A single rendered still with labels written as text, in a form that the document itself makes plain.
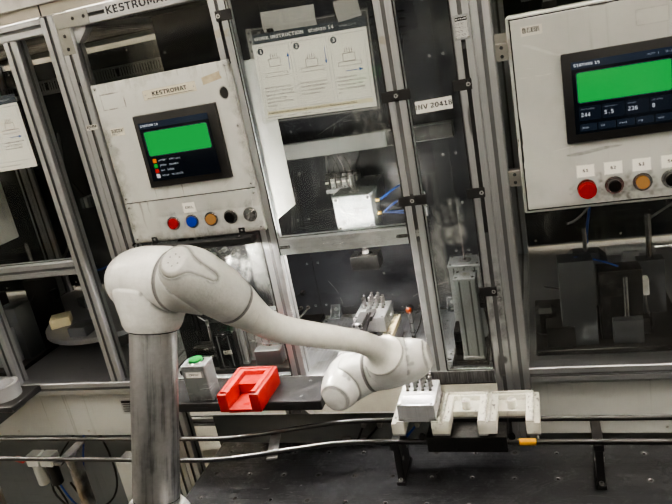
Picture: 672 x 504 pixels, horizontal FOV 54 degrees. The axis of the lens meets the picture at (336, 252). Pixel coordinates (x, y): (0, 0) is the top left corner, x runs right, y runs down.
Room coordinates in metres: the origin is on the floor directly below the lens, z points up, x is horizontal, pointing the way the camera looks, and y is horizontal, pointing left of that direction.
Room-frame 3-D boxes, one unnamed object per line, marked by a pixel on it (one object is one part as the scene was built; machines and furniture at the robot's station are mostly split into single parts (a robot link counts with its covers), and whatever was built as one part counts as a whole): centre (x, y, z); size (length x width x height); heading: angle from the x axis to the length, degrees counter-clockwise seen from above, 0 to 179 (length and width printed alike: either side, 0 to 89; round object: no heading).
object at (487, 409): (1.50, -0.25, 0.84); 0.36 x 0.14 x 0.10; 71
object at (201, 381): (1.78, 0.46, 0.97); 0.08 x 0.08 x 0.12; 71
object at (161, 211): (1.96, 0.34, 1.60); 0.42 x 0.29 x 0.46; 71
